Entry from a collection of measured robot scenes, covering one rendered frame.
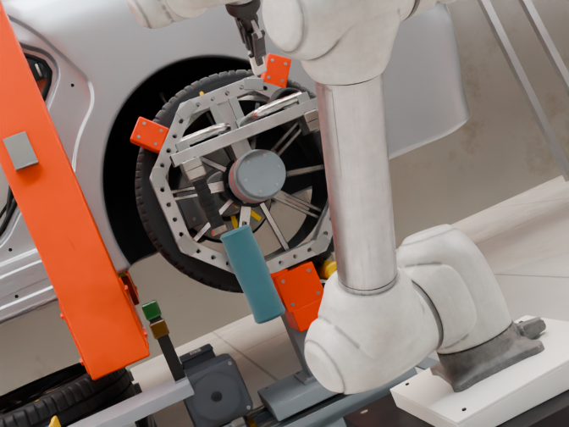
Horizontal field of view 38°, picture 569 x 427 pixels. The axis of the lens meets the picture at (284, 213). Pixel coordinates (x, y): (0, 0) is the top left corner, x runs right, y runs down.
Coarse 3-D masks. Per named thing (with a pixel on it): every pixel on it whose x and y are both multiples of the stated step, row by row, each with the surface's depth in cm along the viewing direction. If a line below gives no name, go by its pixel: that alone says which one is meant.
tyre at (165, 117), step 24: (240, 72) 245; (192, 96) 242; (312, 96) 249; (168, 120) 241; (144, 168) 239; (144, 192) 239; (144, 216) 239; (168, 240) 239; (192, 264) 240; (216, 288) 243; (240, 288) 243
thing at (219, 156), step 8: (216, 152) 288; (224, 152) 289; (216, 160) 288; (224, 160) 288; (208, 168) 287; (208, 176) 287; (216, 176) 283; (184, 184) 286; (192, 192) 286; (216, 200) 283; (200, 208) 286; (232, 208) 284; (256, 208) 290; (224, 216) 288; (224, 224) 287; (232, 224) 288; (256, 224) 289; (208, 232) 286; (224, 232) 287
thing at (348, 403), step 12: (408, 372) 244; (396, 384) 243; (336, 396) 245; (348, 396) 240; (360, 396) 241; (372, 396) 242; (264, 408) 263; (312, 408) 244; (324, 408) 239; (336, 408) 240; (348, 408) 240; (252, 420) 253; (264, 420) 261; (276, 420) 243; (288, 420) 242; (300, 420) 238; (312, 420) 238; (324, 420) 239; (336, 420) 239
